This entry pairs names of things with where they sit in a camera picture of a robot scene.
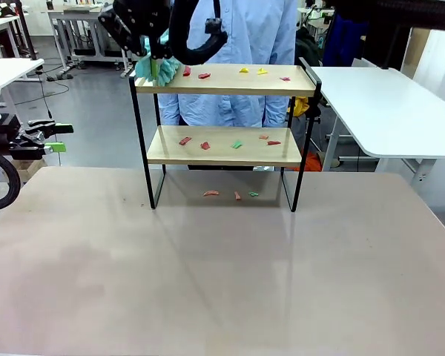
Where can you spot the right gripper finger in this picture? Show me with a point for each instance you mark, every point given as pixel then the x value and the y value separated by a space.
pixel 124 33
pixel 159 48

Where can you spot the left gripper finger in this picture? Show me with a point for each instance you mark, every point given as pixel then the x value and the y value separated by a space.
pixel 53 147
pixel 55 128

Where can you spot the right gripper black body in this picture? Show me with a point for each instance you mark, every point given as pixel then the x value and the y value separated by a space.
pixel 148 15

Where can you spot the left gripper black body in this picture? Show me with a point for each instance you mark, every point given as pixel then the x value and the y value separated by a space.
pixel 15 137

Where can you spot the teal microfiber duster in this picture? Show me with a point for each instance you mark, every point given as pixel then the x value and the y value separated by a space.
pixel 167 72

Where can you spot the person's left forearm blue sleeve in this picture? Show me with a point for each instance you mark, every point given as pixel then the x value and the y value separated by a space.
pixel 278 111

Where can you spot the person's right forearm blue sleeve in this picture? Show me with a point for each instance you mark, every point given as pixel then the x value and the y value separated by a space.
pixel 170 109

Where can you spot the cardboard box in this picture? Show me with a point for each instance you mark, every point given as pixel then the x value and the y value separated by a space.
pixel 26 170

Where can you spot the red paper scrap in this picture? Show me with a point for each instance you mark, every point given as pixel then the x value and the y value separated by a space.
pixel 273 142
pixel 205 145
pixel 184 141
pixel 204 76
pixel 186 71

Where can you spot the person torso light blue shirt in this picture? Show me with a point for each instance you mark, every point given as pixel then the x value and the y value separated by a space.
pixel 252 37

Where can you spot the dark jacket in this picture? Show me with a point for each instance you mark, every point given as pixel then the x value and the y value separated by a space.
pixel 308 48

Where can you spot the yellow garment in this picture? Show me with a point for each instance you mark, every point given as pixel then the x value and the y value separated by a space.
pixel 298 105

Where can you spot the curved orange paper scrap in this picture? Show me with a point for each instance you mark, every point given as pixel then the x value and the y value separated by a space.
pixel 210 193

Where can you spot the short orange paper scrap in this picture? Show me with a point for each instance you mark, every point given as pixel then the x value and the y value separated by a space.
pixel 237 196

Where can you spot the blue garment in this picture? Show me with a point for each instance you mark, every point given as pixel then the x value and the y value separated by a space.
pixel 343 41

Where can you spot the orange bag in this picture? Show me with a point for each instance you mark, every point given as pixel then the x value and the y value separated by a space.
pixel 311 163

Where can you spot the black monitor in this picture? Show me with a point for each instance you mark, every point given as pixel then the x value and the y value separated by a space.
pixel 383 46

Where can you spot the white table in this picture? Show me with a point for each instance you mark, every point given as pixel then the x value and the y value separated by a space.
pixel 385 111

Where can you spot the grey frame workbench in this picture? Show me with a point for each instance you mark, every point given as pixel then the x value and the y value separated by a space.
pixel 78 16

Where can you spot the two-tier wooden shelf black frame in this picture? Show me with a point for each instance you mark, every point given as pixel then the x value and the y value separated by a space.
pixel 222 84

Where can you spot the white desk dark post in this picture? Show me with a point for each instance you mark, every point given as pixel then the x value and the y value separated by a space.
pixel 0 24

